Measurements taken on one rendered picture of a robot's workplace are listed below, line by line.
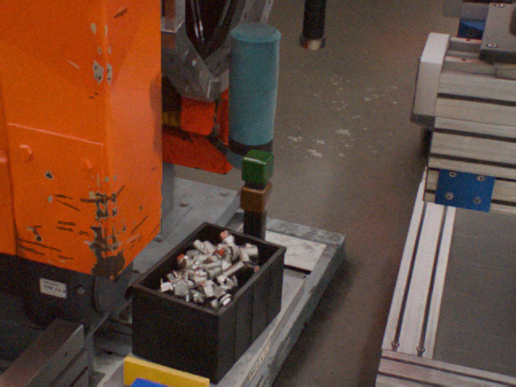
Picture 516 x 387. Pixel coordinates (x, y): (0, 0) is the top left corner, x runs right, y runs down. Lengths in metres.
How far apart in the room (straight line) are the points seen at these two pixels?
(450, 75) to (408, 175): 1.36
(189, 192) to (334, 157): 0.80
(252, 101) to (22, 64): 0.54
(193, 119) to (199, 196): 0.39
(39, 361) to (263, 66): 0.63
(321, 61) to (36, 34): 2.45
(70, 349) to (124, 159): 0.34
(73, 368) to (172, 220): 0.63
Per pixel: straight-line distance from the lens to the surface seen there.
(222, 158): 1.97
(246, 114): 1.77
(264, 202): 1.50
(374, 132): 3.16
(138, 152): 1.41
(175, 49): 1.66
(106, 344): 2.00
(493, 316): 2.00
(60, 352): 1.54
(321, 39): 1.66
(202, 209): 2.21
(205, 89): 1.81
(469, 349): 1.90
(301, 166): 2.91
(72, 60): 1.31
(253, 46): 1.72
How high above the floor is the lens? 1.33
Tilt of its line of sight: 29 degrees down
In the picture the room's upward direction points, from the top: 3 degrees clockwise
